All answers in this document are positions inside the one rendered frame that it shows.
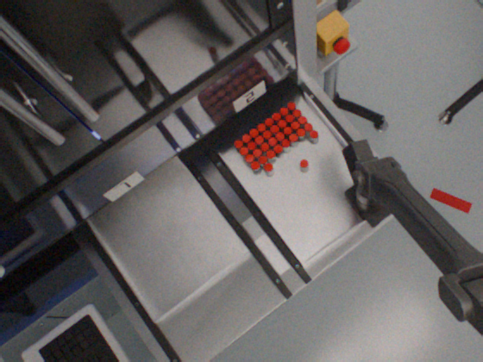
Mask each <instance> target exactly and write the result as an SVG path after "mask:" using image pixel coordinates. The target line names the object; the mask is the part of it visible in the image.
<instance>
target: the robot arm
mask: <svg viewBox="0 0 483 362"><path fill-rule="evenodd" d="M342 156H343V158H344V160H345V163H346V166H347V168H348V172H349V175H350V177H351V179H352V181H353V185H352V186H350V187H349V188H348V189H346V190H345V191H344V196H345V199H346V200H347V201H348V203H349V204H350V205H351V207H352V209H353V210H355V211H356V212H357V213H358V214H359V216H360V217H361V218H362V220H363V221H368V222H369V223H370V225H371V226H372V228H375V227H376V226H377V225H379V224H380V222H382V221H383V220H384V219H385V218H387V217H388V216H389V215H391V214H393V215H394V216H395V218H396V219H397V220H398V221H399V223H400V225H401V226H402V227H403V228H404V229H405V231H406V232H407V233H408V234H409V236H410V237H411V238H412V239H413V240H414V241H415V242H416V243H417V244H418V246H419V247H420V248H421V249H422V250H423V252H424V253H425V254H426V255H427V256H428V258H429V259H430V260H431V261H432V263H433V264H434V265H435V266H436V268H437V269H439V270H440V271H441V272H442V274H443V275H444V276H441V277H440V278H439V282H438V292H439V297H440V298H441V300H442V301H443V303H444V304H445V306H446V307H447V309H448V310H449V311H450V313H451V314H452V315H453V316H454V318H455V319H456V320H457V321H458V322H464V321H467V322H468V323H469V324H470V325H471V326H472V327H473V328H474V329H475V330H476V331H477V332H478V333H480V334H481V335H482V336H483V253H481V252H480V251H479V250H477V249H476V248H475V247H473V246H472V245H471V244H470V243H469V242H468V241H467V240H466V239H465V238H464V237H463V236H462V235H461V234H460V233H459V232H458V231H457V230H456V229H455V228H454V227H453V226H452V225H451V224H450V223H449V222H448V221H446V220H445V219H444V218H443V216H442V215H441V214H440V213H439V212H438V211H437V210H436V209H435V208H434V207H433V206H432V205H431V204H430V203H429V202H428V201H427V200H426V199H425V198H424V197H423V196H422V195H421V193H420V192H419V191H418V190H417V189H416V188H415V187H414V186H413V185H412V184H411V182H410V180H409V179H408V178H407V174H406V173H405V172H404V171H403V170H402V169H401V164H399V162H398V161H397V160H395V158H393V156H389V157H384V158H381V159H379V157H378V156H377V157H374V155H373V151H372V149H371V147H370V145H369V143H368V140H367V139H365V140H358V141H353V142H349V144H348V145H347V146H345V147H344V148H343V149H342Z"/></svg>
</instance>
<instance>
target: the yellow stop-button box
mask: <svg viewBox="0 0 483 362"><path fill-rule="evenodd" d="M349 28H350V25H349V24H348V22H347V21H346V20H345V19H344V18H343V17H342V16H341V15H340V13H339V12H338V11H336V10H335V9H334V6H333V5H332V4H329V5H328V6H327V7H325V9H323V10H322V11H321V12H319V13H318V14H317V48H318V49H319V50H320V51H321V52H322V53H323V55H325V56H326V55H328V54H329V53H331V52H332V51H334V50H333V48H334V45H335V44H336V43H337V42H338V41H339V40H342V39H344V38H347V39H348V37H349Z"/></svg>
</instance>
